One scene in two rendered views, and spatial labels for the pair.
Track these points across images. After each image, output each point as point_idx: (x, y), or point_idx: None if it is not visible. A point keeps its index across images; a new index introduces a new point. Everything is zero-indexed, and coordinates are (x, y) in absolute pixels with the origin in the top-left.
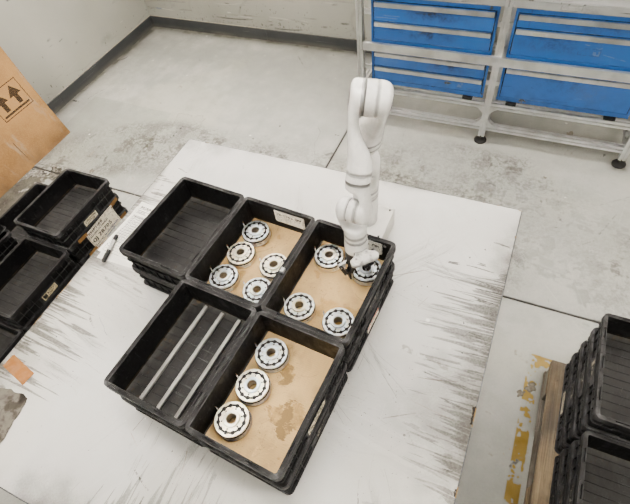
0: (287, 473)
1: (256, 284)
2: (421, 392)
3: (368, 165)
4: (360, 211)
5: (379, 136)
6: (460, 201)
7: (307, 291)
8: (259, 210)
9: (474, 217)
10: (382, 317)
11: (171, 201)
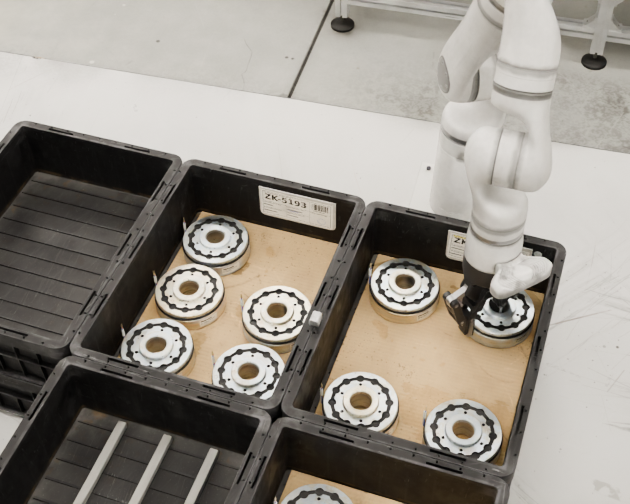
0: None
1: (245, 360)
2: None
3: (556, 45)
4: (533, 156)
5: None
6: None
7: (367, 370)
8: (219, 191)
9: None
10: (533, 422)
11: None
